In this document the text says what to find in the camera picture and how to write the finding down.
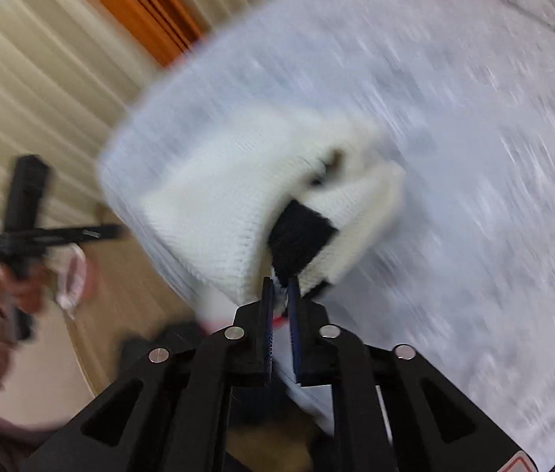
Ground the white red black knit sweater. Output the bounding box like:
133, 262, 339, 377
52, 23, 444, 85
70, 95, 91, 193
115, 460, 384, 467
138, 107, 407, 434

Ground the person's left hand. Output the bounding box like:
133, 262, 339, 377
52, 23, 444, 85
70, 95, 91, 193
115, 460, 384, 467
0, 262, 49, 314

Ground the cream pleated curtain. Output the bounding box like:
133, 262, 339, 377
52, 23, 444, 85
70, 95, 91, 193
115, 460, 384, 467
0, 0, 259, 226

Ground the grey patterned bed cover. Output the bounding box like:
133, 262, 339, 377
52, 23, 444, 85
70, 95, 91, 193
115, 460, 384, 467
98, 0, 555, 471

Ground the orange curtain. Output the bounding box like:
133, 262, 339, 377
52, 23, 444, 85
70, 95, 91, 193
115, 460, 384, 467
97, 0, 203, 67

